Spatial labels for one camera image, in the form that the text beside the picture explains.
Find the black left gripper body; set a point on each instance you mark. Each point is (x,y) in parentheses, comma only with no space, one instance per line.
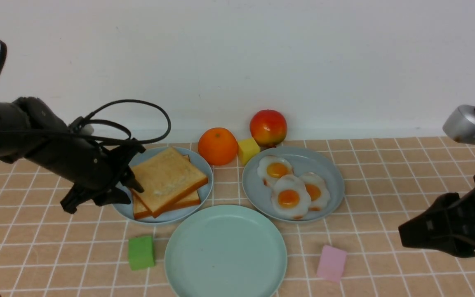
(85,163)

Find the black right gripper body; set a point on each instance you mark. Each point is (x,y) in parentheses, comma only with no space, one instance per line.
(448,225)

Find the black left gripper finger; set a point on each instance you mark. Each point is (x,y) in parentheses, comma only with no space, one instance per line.
(75,197)
(111,194)

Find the toast slice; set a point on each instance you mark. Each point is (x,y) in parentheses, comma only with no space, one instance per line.
(167,181)
(188,201)

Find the fried egg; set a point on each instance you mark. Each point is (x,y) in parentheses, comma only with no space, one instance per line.
(289,198)
(271,168)
(317,189)

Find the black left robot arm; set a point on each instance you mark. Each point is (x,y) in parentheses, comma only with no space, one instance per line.
(30,130)

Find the light blue bread plate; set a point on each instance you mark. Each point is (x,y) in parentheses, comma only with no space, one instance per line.
(176,180)

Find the green cube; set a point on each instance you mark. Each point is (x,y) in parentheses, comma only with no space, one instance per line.
(141,253)

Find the orange fruit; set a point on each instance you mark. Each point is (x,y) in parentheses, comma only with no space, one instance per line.
(218,146)

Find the mint green front plate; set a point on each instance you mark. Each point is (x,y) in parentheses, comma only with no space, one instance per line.
(226,251)

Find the pink cube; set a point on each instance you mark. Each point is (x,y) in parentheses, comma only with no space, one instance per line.
(331,264)

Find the yellow cube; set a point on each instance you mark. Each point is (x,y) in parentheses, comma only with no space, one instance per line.
(247,149)

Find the red yellow apple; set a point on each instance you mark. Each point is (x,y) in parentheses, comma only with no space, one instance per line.
(268,128)

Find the grey-blue egg plate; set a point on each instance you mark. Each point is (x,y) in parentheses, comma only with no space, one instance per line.
(302,161)

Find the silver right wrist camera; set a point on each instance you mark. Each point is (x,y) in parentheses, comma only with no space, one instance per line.
(470,123)

